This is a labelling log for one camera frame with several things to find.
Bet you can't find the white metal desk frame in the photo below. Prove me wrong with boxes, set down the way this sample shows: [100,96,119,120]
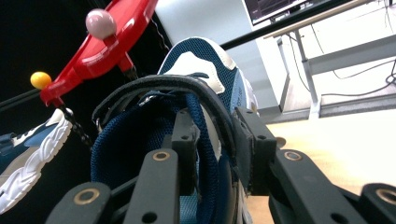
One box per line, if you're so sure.
[263,0,396,121]

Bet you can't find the red and black shoe rack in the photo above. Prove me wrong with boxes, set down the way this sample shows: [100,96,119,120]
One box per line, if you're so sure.
[29,0,173,151]

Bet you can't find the black floor cables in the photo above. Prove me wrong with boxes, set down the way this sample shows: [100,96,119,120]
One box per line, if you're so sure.
[288,0,396,98]

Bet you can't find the navy and white sneaker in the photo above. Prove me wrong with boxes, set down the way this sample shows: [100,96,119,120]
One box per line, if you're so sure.
[0,108,74,216]
[90,35,260,224]

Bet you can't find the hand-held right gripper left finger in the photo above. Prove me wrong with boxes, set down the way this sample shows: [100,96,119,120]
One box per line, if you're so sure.
[170,107,201,197]

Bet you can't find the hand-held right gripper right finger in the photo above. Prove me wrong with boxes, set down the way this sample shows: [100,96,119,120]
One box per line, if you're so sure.
[231,106,278,197]

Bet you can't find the computer monitor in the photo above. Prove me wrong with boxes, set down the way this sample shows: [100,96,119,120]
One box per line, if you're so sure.
[242,0,316,26]

